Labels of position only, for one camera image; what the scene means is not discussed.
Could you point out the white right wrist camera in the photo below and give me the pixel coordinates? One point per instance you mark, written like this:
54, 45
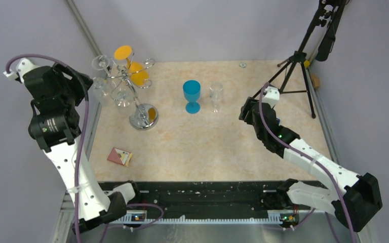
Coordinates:
271, 96

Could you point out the small metal washer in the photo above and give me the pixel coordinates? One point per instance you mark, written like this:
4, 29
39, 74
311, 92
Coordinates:
242, 65

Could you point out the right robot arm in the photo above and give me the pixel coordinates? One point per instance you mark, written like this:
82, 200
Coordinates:
352, 198

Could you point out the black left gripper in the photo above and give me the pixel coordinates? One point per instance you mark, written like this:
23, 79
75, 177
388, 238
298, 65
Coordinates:
80, 88

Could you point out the red triangular card box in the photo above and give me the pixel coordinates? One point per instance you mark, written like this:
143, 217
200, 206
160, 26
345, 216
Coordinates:
119, 157

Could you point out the clear tall wine glass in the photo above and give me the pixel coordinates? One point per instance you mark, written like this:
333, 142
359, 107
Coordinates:
216, 95

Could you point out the chrome wine glass rack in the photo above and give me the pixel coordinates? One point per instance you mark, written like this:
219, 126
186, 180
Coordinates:
145, 115

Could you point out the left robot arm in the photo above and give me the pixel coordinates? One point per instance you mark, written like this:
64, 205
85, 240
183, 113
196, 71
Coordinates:
57, 91

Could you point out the black base frame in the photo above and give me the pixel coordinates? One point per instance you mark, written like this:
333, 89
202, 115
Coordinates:
203, 200

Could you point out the black tripod stand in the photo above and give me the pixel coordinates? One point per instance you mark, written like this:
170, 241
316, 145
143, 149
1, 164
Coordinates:
317, 44

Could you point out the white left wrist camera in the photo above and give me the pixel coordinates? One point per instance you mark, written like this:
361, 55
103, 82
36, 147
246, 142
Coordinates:
24, 66

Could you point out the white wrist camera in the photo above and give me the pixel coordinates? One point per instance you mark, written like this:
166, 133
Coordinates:
271, 96
24, 66

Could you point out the blue plastic wine glass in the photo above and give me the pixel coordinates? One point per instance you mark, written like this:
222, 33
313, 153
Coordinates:
192, 92

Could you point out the orange plastic wine glass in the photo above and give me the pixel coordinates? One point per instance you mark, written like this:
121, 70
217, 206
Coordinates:
138, 75

